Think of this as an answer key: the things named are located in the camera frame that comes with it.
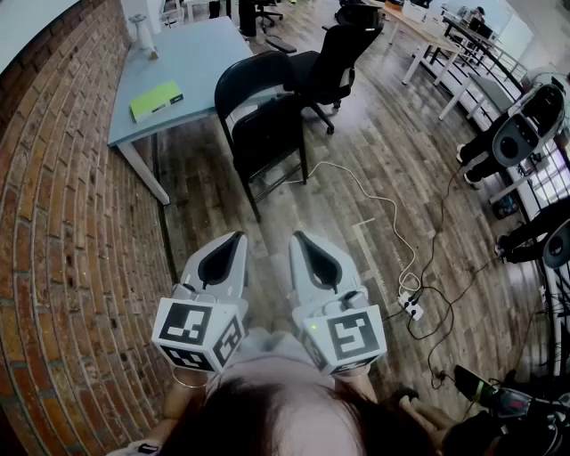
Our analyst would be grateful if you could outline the black folding chair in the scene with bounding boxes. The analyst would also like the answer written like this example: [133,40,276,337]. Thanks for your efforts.
[213,50,310,224]

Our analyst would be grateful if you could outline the light blue table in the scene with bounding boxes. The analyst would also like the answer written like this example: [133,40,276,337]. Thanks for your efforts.
[108,16,286,207]

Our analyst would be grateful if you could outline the white power strip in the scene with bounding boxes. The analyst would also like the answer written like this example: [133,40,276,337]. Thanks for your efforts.
[397,291,425,322]

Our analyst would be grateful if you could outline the person's right forearm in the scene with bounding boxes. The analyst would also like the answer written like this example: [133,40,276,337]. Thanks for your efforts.
[334,373,379,404]

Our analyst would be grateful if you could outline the wooden desk with white legs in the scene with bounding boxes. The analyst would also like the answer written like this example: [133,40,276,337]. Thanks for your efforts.
[382,0,465,86]

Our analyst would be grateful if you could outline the blue printed bucket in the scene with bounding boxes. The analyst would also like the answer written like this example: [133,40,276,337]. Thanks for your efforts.
[493,195,520,220]

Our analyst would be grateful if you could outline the thin gold bracelet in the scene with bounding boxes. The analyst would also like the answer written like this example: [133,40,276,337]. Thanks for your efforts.
[172,375,209,390]

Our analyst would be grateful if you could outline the person's left forearm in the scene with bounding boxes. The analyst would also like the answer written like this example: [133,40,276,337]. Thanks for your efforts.
[149,370,217,446]

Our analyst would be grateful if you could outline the green and white box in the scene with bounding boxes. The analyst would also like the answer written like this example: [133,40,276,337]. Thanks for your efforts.
[128,79,185,125]

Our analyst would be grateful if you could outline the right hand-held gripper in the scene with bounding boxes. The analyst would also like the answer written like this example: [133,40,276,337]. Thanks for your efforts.
[288,230,387,378]

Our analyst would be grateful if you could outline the white cable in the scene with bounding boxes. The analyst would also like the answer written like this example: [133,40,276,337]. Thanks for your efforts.
[284,159,423,300]

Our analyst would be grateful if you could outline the black mesh office chair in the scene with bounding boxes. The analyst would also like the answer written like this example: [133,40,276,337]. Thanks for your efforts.
[265,21,385,136]

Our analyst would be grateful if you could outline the person's light grey trousers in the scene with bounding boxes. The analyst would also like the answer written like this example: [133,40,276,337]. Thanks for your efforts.
[229,327,313,371]

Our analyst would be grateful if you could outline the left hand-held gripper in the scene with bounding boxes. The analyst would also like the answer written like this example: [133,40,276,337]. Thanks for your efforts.
[151,231,249,373]

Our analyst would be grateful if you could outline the black cable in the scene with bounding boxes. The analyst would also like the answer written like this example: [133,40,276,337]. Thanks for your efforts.
[413,165,468,298]
[407,284,458,389]
[420,256,507,308]

